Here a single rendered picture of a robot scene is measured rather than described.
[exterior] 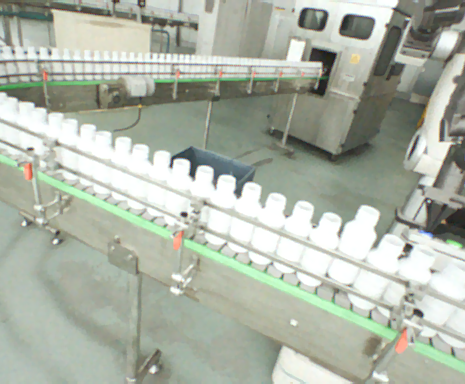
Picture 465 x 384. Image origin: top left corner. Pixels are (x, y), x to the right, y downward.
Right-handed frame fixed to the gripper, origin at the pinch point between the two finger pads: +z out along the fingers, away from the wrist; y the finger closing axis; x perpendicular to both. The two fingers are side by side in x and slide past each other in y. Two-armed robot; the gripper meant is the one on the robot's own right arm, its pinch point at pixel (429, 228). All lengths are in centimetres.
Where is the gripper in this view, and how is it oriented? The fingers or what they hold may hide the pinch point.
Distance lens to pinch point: 85.5
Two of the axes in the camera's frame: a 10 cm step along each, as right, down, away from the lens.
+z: -3.0, 9.4, 1.7
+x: 3.3, -0.7, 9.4
